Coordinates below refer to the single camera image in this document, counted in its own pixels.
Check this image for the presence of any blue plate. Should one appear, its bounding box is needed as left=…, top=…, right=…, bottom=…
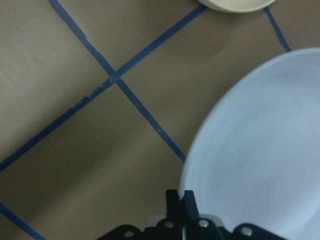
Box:
left=179, top=48, right=320, bottom=240

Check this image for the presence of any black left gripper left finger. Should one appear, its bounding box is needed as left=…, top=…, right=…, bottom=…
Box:
left=165, top=189, right=182, bottom=225

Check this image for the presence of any cream bowl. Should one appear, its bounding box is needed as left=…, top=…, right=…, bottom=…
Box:
left=199, top=0, right=275, bottom=13

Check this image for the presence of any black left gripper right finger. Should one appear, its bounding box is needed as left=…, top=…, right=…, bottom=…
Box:
left=180, top=190, right=200, bottom=225

